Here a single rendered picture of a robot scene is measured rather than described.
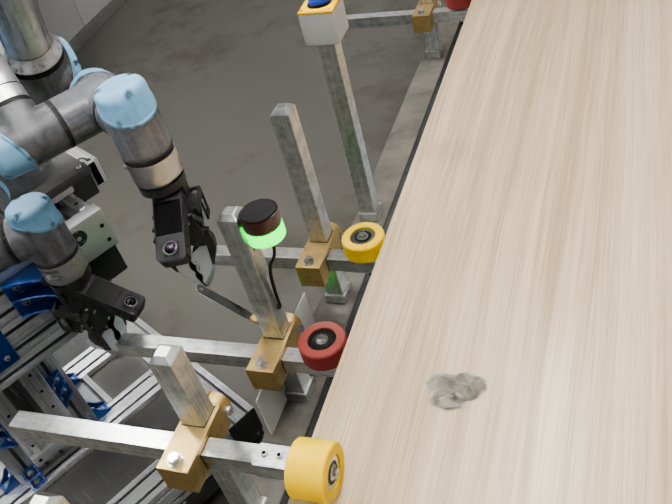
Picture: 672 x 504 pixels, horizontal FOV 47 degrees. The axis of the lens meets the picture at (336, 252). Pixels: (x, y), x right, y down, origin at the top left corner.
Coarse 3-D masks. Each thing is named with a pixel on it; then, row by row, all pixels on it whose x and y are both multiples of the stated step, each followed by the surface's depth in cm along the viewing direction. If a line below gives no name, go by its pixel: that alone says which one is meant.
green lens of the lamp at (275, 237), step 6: (282, 222) 114; (282, 228) 114; (246, 234) 113; (270, 234) 112; (276, 234) 113; (282, 234) 114; (252, 240) 113; (258, 240) 112; (264, 240) 112; (270, 240) 113; (276, 240) 113; (252, 246) 114; (258, 246) 113; (264, 246) 113; (270, 246) 113
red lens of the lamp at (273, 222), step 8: (272, 200) 114; (272, 216) 111; (280, 216) 113; (248, 224) 111; (256, 224) 110; (264, 224) 111; (272, 224) 111; (248, 232) 112; (256, 232) 111; (264, 232) 111
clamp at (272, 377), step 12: (300, 324) 134; (288, 336) 130; (264, 348) 129; (276, 348) 128; (252, 360) 127; (276, 360) 126; (252, 372) 126; (264, 372) 125; (276, 372) 126; (252, 384) 129; (264, 384) 127; (276, 384) 126
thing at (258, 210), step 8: (256, 200) 114; (264, 200) 114; (248, 208) 113; (256, 208) 113; (264, 208) 112; (272, 208) 112; (240, 216) 112; (248, 216) 112; (256, 216) 111; (264, 216) 111; (248, 248) 116; (256, 248) 118; (272, 248) 117; (272, 256) 118; (272, 280) 123; (280, 304) 127
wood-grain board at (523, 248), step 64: (512, 0) 198; (576, 0) 190; (640, 0) 183; (448, 64) 180; (512, 64) 174; (576, 64) 168; (640, 64) 162; (448, 128) 160; (512, 128) 155; (576, 128) 151; (640, 128) 146; (448, 192) 144; (512, 192) 140; (576, 192) 136; (640, 192) 133; (384, 256) 135; (448, 256) 131; (512, 256) 128; (576, 256) 125; (640, 256) 122; (384, 320) 123; (448, 320) 120; (512, 320) 118; (576, 320) 115; (640, 320) 112; (384, 384) 114; (512, 384) 109; (576, 384) 106; (640, 384) 104; (384, 448) 105; (448, 448) 103; (512, 448) 101; (576, 448) 99; (640, 448) 97
